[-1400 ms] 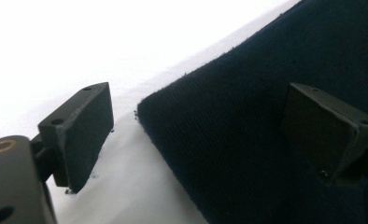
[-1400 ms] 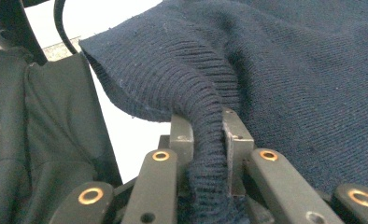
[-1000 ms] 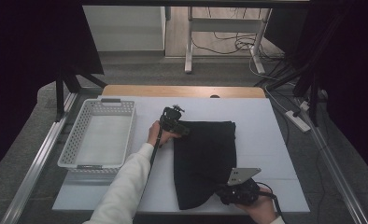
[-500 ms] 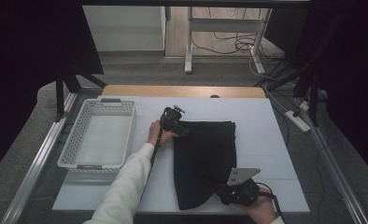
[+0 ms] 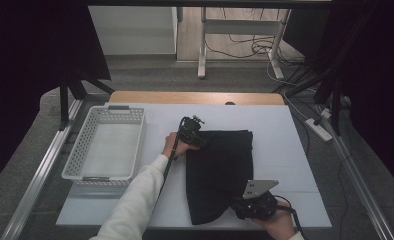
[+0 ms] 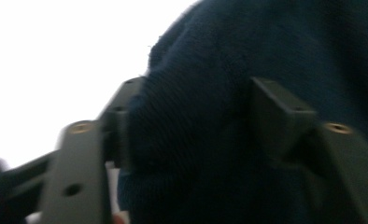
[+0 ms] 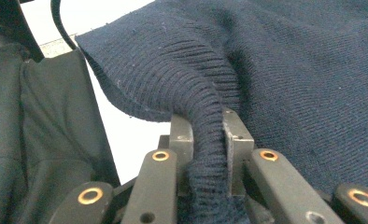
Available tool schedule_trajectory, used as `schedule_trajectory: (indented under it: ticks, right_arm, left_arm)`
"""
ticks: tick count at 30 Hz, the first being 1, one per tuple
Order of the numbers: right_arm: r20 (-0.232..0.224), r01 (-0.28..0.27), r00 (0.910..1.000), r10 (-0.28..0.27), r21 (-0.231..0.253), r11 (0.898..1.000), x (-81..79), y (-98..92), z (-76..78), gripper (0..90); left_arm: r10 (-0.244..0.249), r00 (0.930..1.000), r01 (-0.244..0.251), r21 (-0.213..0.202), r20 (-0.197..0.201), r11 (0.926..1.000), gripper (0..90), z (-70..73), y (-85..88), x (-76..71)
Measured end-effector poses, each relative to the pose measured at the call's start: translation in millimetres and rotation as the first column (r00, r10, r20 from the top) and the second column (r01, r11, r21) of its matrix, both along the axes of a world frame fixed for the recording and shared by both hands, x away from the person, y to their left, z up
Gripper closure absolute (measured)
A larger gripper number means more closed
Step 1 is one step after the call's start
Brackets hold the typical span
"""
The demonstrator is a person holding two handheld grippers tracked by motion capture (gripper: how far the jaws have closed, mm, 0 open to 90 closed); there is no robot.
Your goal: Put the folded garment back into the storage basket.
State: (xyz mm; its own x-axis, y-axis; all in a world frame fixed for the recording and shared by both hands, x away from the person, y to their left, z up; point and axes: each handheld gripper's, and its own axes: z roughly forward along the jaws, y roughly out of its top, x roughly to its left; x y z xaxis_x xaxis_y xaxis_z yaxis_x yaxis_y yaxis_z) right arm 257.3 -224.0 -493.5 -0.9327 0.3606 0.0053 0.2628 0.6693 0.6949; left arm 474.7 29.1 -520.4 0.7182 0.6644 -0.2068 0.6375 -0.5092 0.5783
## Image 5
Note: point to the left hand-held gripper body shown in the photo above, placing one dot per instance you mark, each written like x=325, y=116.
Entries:
x=190, y=131

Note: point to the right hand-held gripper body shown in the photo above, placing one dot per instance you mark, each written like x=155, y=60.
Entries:
x=258, y=188

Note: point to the black knit vest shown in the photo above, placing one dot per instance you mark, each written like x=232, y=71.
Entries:
x=218, y=166

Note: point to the white perforated plastic basket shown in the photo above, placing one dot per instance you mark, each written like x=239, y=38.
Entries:
x=85, y=140

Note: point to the person's left hand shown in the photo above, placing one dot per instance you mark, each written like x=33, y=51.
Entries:
x=175, y=146

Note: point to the person's right hand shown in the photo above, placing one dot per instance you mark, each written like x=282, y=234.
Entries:
x=280, y=226

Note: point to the wooden table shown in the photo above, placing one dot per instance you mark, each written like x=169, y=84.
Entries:
x=185, y=97

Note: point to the white power strip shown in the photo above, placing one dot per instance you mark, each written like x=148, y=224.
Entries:
x=318, y=130

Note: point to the white plug adapter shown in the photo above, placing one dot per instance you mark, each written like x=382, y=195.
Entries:
x=325, y=113

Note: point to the black metal stand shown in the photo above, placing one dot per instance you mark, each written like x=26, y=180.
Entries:
x=335, y=110
x=64, y=103

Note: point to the white cabinet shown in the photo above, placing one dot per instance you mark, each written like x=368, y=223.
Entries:
x=135, y=30

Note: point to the black curtain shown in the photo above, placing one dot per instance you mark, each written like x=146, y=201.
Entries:
x=35, y=66
x=375, y=83

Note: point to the aluminium rail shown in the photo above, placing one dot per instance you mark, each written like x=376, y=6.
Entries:
x=41, y=173
x=361, y=190

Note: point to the white desk frame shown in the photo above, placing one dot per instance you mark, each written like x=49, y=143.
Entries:
x=241, y=26

